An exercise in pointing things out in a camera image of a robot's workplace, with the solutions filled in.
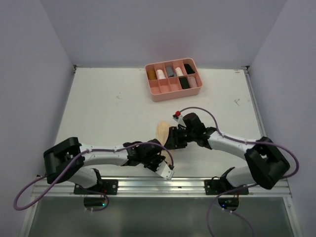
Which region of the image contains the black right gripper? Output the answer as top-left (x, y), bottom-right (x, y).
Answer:
top-left (163, 125), bottom-right (196, 149)

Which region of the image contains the beige underwear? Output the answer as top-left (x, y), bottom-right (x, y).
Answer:
top-left (156, 120), bottom-right (171, 164)

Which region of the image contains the black underwear orange trim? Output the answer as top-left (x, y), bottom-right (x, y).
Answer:
top-left (179, 77), bottom-right (191, 89)

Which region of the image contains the pink underwear cream waistband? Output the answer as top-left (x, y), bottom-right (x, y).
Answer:
top-left (188, 77), bottom-right (198, 88)

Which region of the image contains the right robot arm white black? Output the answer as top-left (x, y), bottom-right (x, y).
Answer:
top-left (164, 112), bottom-right (290, 194)

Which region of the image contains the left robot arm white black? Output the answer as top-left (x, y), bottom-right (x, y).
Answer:
top-left (43, 137), bottom-right (173, 194)

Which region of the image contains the grey rolled underwear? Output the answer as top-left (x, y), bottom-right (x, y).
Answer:
top-left (165, 66), bottom-right (177, 78)

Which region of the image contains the black rolled underwear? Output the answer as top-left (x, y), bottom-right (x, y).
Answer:
top-left (184, 64), bottom-right (195, 75)

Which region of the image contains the brown rolled underwear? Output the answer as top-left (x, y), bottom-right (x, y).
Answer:
top-left (147, 70), bottom-right (157, 80)

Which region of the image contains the pink divided organizer tray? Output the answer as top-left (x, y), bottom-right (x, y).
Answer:
top-left (145, 58), bottom-right (203, 102)

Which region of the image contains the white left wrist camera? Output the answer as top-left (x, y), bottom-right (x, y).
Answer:
top-left (156, 161), bottom-right (174, 180)

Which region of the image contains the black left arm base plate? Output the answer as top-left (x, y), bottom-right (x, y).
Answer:
top-left (74, 179), bottom-right (119, 195)

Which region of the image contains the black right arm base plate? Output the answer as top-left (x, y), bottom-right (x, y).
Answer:
top-left (204, 167), bottom-right (249, 196)

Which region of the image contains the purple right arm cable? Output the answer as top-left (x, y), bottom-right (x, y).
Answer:
top-left (179, 106), bottom-right (300, 237)

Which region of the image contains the aluminium table frame rail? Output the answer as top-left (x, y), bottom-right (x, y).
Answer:
top-left (32, 64), bottom-right (292, 198)

